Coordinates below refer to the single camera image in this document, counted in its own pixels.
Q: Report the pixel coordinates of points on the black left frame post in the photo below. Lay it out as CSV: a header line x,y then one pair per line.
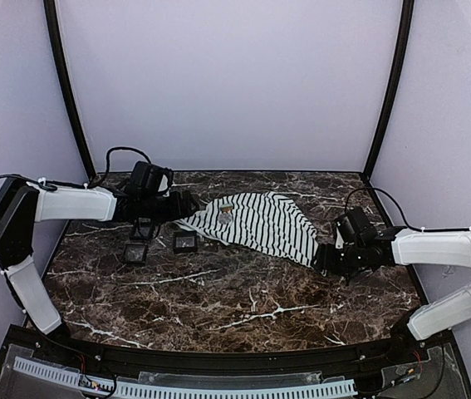
x,y
59,57

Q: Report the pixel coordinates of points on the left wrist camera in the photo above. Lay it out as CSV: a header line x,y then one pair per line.
x,y
147,180

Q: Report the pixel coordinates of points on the black front table rail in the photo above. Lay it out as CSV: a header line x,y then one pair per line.
x,y
352,360

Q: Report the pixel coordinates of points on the white slotted cable duct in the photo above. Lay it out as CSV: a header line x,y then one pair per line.
x,y
164,385

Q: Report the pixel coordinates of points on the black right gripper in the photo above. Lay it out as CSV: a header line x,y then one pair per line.
x,y
328,258

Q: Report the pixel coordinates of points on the black square box right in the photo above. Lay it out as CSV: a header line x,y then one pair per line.
x,y
185,242

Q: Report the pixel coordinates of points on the black square box front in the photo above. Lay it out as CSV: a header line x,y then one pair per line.
x,y
135,253

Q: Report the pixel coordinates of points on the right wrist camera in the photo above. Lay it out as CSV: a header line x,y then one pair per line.
x,y
354,227

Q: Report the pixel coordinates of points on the black frame post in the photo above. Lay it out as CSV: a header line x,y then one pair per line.
x,y
398,61
59,57

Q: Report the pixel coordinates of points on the black right frame post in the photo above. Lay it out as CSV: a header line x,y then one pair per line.
x,y
398,61

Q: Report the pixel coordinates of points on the black square box rear left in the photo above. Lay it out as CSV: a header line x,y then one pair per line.
x,y
142,230

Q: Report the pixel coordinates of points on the purple round brooch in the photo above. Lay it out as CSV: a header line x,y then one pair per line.
x,y
225,218

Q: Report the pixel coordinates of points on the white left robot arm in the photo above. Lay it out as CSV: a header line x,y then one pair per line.
x,y
27,205

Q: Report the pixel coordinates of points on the striped black white garment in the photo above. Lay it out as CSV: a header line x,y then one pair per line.
x,y
269,223

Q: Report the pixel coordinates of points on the black square box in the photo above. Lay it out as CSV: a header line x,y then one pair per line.
x,y
142,230
135,253
185,242

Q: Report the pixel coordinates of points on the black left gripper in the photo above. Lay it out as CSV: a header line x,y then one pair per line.
x,y
186,203

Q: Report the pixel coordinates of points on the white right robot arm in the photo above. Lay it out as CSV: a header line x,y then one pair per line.
x,y
360,246

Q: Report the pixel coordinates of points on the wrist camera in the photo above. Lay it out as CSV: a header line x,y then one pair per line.
x,y
354,227
147,180

